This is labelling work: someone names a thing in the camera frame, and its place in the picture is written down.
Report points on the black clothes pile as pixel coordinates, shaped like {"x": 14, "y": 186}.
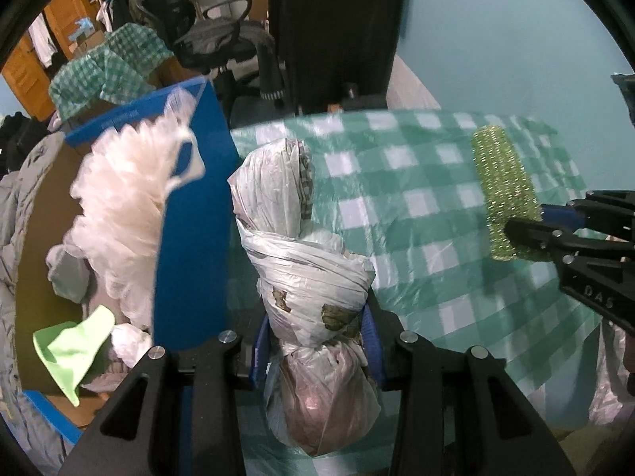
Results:
{"x": 22, "y": 139}

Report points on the grey puffer jacket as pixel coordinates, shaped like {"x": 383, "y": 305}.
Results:
{"x": 15, "y": 218}

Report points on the blue cardboard box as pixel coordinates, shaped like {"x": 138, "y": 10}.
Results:
{"x": 193, "y": 258}

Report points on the light grey sock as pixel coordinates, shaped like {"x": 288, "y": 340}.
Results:
{"x": 69, "y": 277}

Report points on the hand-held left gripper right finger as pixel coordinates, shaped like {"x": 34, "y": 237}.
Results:
{"x": 372, "y": 352}

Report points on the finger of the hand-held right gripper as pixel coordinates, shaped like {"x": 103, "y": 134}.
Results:
{"x": 533, "y": 237}
{"x": 563, "y": 214}

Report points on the wooden cabinet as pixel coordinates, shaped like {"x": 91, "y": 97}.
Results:
{"x": 25, "y": 74}

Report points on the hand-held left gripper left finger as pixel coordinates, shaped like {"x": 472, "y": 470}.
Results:
{"x": 263, "y": 357}

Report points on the white plastic bag bundle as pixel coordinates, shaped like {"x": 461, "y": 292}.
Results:
{"x": 302, "y": 267}

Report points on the green checkered cloth cover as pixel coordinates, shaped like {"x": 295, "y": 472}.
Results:
{"x": 119, "y": 59}

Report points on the dark grey garment on chair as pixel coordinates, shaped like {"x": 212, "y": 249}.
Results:
{"x": 223, "y": 39}

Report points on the black office chair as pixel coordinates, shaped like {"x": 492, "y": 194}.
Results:
{"x": 168, "y": 10}

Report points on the black hanging coat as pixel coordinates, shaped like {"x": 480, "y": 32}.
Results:
{"x": 337, "y": 34}

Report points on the green glitter sponge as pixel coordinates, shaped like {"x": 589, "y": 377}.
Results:
{"x": 501, "y": 178}

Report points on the green checkered plastic tablecloth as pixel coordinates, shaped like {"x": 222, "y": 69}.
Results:
{"x": 421, "y": 208}

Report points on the white hanging shirt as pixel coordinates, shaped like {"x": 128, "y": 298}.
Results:
{"x": 43, "y": 39}

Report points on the small brown cardboard box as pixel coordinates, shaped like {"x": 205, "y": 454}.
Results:
{"x": 92, "y": 44}

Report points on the light green cloth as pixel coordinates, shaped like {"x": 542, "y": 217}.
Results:
{"x": 69, "y": 352}

